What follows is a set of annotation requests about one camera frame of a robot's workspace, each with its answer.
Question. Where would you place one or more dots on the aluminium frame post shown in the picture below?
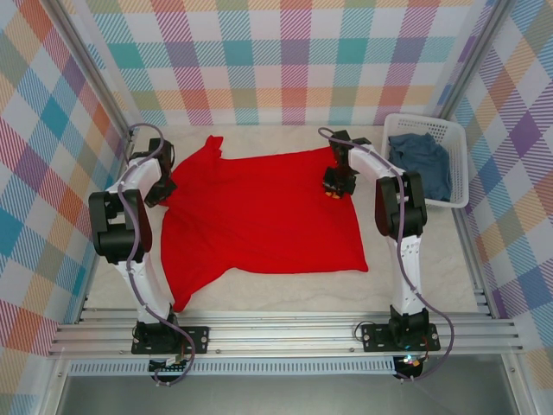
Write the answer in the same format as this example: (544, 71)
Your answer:
(86, 65)
(475, 56)

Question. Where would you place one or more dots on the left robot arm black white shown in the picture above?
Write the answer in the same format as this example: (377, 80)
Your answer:
(147, 285)

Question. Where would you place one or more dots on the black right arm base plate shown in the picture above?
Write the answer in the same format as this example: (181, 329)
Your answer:
(373, 337)

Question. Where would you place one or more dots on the grey metal sheet panel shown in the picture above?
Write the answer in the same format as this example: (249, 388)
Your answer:
(281, 395)

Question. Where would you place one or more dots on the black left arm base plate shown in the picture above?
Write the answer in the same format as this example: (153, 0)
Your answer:
(196, 337)

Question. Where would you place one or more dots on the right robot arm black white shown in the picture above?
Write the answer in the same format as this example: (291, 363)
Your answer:
(408, 276)

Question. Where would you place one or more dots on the aluminium mounting rail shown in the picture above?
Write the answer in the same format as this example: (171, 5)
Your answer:
(281, 333)

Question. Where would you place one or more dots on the small black controller board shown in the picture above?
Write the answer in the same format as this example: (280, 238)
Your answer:
(410, 367)
(166, 367)

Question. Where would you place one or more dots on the red t-shirt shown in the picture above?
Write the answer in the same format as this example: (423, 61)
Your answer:
(259, 216)

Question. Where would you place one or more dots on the blue t-shirt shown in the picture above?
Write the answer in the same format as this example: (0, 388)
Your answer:
(415, 168)

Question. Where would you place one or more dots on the white plastic laundry basket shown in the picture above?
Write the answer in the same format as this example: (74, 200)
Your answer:
(459, 173)

